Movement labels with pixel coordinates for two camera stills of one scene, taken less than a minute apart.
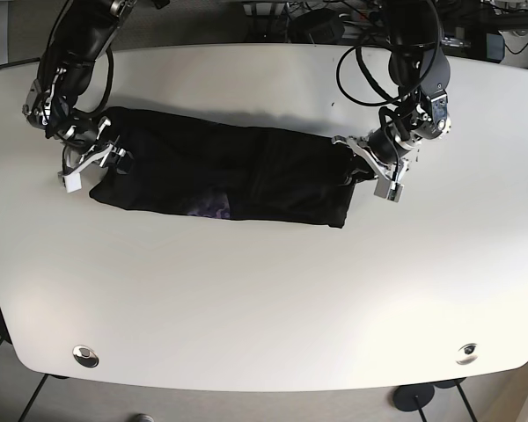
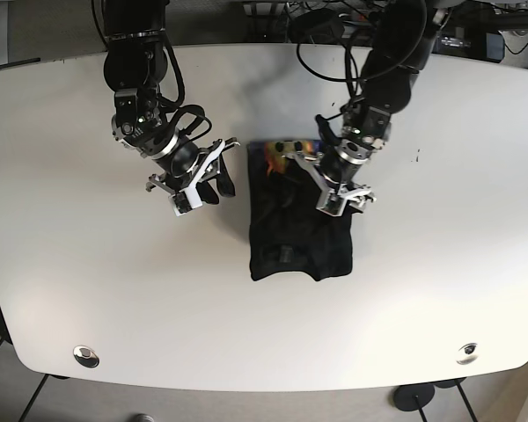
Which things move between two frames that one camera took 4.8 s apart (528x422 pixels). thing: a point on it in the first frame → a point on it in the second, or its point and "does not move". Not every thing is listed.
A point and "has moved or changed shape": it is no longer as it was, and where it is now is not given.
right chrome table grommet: (467, 354) does not move
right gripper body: (390, 144) → (333, 170)
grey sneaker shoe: (144, 418) does not move
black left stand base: (0, 323) does not move
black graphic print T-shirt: (195, 168) has moved or changed shape
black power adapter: (317, 26) does not move
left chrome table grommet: (85, 356) does not move
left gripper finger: (123, 165) → (224, 182)
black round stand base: (413, 397) does not move
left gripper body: (85, 149) → (139, 121)
